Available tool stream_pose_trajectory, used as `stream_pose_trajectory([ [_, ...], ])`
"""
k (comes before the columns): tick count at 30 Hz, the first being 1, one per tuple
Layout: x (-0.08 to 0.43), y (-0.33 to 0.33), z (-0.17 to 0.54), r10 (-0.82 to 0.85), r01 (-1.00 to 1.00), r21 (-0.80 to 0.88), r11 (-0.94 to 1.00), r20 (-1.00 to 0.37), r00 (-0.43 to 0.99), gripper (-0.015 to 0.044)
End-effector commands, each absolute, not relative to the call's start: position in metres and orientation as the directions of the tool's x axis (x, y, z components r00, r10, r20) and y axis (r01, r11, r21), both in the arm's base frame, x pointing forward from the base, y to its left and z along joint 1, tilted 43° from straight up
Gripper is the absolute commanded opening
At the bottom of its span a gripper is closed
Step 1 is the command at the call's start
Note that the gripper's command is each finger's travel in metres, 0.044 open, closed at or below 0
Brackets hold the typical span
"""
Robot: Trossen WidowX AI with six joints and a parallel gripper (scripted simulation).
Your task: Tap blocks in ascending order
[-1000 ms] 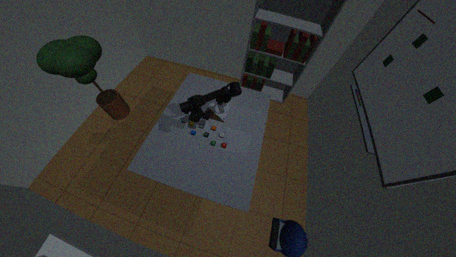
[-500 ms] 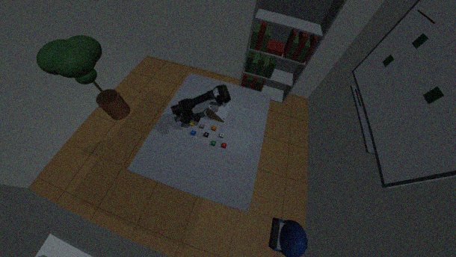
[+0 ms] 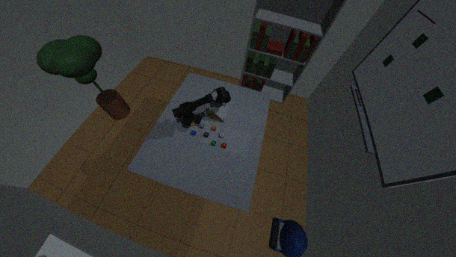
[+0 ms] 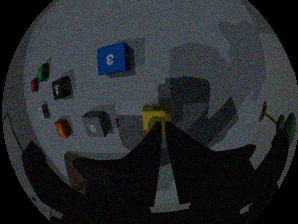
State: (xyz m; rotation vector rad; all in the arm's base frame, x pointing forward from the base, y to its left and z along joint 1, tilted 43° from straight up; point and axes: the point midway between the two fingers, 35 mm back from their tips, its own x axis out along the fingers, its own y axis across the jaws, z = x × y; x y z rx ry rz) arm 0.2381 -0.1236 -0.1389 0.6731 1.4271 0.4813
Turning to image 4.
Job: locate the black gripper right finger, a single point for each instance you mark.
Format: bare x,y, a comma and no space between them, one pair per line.
194,165

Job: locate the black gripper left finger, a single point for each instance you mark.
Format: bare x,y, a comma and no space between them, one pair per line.
137,171

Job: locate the red block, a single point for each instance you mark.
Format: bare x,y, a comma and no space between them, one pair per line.
34,85

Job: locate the blue block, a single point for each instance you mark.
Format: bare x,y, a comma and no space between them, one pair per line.
113,58

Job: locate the green block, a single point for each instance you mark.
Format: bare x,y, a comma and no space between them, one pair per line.
43,72

